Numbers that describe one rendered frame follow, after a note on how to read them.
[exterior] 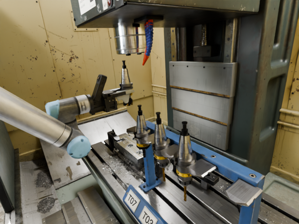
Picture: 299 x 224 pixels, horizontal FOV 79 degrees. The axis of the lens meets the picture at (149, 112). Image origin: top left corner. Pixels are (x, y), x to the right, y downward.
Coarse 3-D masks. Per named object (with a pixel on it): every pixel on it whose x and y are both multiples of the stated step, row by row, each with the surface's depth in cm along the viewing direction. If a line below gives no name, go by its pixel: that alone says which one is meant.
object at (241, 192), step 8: (232, 184) 41; (240, 184) 40; (248, 184) 40; (232, 192) 38; (240, 192) 38; (248, 192) 38; (256, 192) 38; (232, 200) 37; (240, 200) 36; (248, 200) 36
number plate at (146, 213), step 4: (144, 208) 68; (144, 212) 67; (148, 212) 66; (140, 216) 68; (144, 216) 66; (148, 216) 65; (152, 216) 64; (140, 220) 67; (144, 220) 66; (148, 220) 65; (152, 220) 64; (156, 220) 63
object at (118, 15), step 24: (72, 0) 72; (96, 0) 55; (144, 0) 45; (168, 0) 49; (192, 0) 54; (216, 0) 60; (240, 0) 68; (96, 24) 71; (168, 24) 90; (192, 24) 99
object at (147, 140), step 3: (150, 135) 66; (153, 135) 66; (141, 138) 65; (144, 138) 64; (147, 138) 64; (150, 138) 64; (153, 138) 64; (141, 141) 63; (144, 141) 62; (147, 141) 62; (150, 141) 62
